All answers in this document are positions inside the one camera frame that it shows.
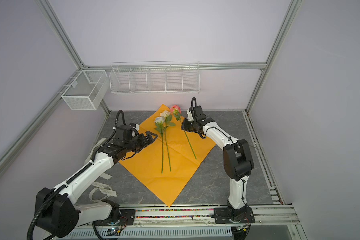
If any orange yellow wrapping paper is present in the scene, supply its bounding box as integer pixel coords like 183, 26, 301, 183
121, 120, 216, 207

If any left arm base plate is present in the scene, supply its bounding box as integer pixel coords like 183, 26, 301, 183
95, 209, 136, 226

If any small white mesh basket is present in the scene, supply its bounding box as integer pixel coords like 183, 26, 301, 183
62, 70, 110, 111

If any white fake rose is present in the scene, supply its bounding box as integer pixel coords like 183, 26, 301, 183
154, 117, 166, 173

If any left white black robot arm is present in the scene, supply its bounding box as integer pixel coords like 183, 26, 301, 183
26, 121, 158, 240

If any cream printed ribbon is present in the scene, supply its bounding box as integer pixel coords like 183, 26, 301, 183
85, 138, 117, 203

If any aluminium mounting rail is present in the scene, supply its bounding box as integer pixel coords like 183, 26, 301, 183
47, 203, 301, 229

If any pink fake rose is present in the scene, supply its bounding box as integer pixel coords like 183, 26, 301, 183
170, 105, 197, 159

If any long white wire basket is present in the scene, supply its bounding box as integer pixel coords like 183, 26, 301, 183
109, 61, 201, 94

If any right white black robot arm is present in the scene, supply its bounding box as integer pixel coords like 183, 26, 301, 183
181, 105, 254, 213

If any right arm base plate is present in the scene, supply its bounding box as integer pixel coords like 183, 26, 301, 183
212, 205, 255, 224

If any white vent grille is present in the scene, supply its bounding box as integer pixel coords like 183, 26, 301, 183
56, 226, 233, 239

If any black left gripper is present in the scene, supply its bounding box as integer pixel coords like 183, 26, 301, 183
124, 130, 158, 153

